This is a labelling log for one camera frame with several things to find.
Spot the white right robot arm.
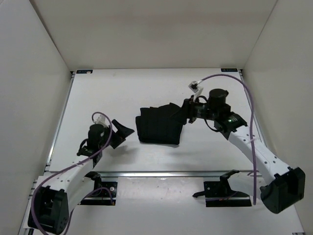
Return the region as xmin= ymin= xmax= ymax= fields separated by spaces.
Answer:
xmin=171 ymin=89 xmax=305 ymax=214

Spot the blue corner label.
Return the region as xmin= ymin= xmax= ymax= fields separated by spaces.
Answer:
xmin=76 ymin=70 xmax=93 ymax=74
xmin=221 ymin=68 xmax=238 ymax=72

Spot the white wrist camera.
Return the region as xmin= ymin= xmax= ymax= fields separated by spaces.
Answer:
xmin=188 ymin=80 xmax=203 ymax=101
xmin=93 ymin=115 xmax=108 ymax=128

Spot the blue left corner label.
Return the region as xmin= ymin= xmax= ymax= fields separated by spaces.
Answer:
xmin=76 ymin=70 xmax=93 ymax=74

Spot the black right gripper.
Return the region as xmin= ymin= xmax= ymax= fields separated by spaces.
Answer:
xmin=170 ymin=95 xmax=218 ymax=125

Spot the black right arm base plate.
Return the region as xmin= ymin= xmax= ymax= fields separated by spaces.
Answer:
xmin=203 ymin=181 xmax=252 ymax=208

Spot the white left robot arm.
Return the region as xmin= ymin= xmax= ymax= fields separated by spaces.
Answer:
xmin=27 ymin=119 xmax=134 ymax=235

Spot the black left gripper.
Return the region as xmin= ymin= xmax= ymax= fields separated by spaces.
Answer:
xmin=100 ymin=118 xmax=135 ymax=148

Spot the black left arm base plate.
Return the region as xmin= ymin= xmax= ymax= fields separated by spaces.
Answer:
xmin=80 ymin=178 xmax=118 ymax=206

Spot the blue right corner label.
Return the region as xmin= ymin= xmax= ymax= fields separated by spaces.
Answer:
xmin=221 ymin=68 xmax=238 ymax=72

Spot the black pleated skirt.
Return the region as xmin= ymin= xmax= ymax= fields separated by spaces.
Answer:
xmin=135 ymin=103 xmax=183 ymax=145

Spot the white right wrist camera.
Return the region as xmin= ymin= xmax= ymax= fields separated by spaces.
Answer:
xmin=188 ymin=80 xmax=203 ymax=101

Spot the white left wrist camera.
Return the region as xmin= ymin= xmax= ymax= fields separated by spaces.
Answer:
xmin=93 ymin=115 xmax=108 ymax=128

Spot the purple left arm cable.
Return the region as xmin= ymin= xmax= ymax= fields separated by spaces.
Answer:
xmin=30 ymin=112 xmax=115 ymax=233

